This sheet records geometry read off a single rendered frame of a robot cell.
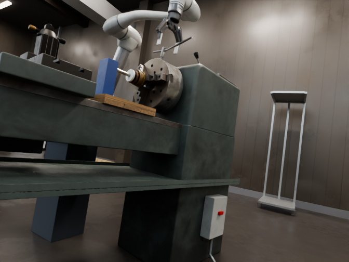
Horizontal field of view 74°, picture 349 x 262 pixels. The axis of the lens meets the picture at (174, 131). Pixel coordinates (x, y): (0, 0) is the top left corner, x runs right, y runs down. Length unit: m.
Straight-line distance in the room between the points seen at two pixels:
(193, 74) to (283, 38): 3.92
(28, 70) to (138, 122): 0.52
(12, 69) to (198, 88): 0.94
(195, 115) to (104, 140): 0.59
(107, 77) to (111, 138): 0.31
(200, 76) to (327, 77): 3.64
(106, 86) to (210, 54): 4.49
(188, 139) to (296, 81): 3.71
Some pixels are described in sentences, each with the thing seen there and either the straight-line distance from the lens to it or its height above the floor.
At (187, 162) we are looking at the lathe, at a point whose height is 0.65.
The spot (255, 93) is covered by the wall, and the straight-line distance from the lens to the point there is 4.90.
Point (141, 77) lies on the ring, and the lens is 1.32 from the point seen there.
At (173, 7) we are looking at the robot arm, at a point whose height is 1.53.
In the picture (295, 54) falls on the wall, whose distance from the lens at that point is 5.04.
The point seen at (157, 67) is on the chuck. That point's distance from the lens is 1.42.
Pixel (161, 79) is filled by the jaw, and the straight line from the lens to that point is 1.30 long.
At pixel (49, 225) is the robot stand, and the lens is 1.84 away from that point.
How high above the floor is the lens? 0.73
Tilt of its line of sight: 4 degrees up
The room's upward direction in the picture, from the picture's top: 8 degrees clockwise
